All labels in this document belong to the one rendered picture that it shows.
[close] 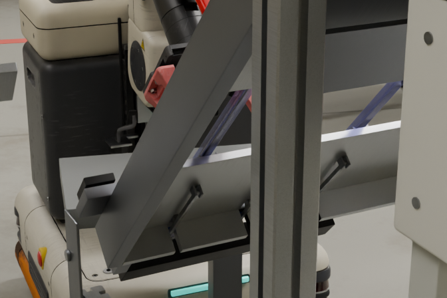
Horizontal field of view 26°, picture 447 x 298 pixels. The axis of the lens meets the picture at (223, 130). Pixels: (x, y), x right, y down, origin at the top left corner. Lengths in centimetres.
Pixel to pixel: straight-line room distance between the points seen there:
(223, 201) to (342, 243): 158
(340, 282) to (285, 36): 201
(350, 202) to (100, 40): 92
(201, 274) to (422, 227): 151
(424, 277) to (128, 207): 56
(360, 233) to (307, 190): 220
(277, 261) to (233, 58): 19
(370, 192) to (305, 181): 74
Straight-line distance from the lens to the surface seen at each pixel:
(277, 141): 71
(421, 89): 62
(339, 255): 281
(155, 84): 112
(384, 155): 138
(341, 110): 398
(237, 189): 129
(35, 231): 238
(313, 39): 70
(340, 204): 144
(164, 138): 102
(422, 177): 63
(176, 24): 116
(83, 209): 124
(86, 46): 219
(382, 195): 148
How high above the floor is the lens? 129
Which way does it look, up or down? 20 degrees down
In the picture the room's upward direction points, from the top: straight up
